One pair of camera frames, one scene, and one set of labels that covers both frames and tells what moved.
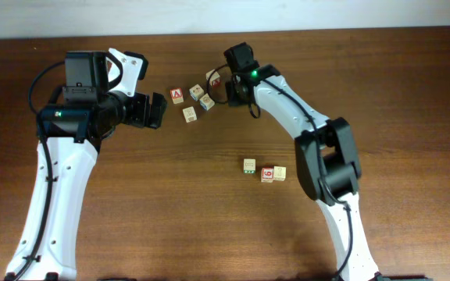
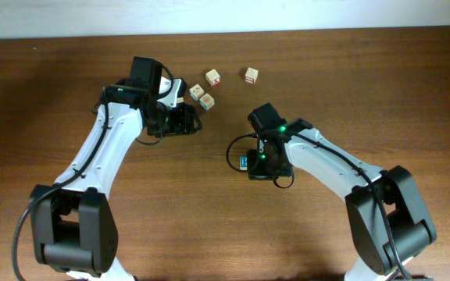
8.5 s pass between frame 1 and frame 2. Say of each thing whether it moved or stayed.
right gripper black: moved
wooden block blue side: stayed
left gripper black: moved
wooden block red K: stayed
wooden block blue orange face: stayed
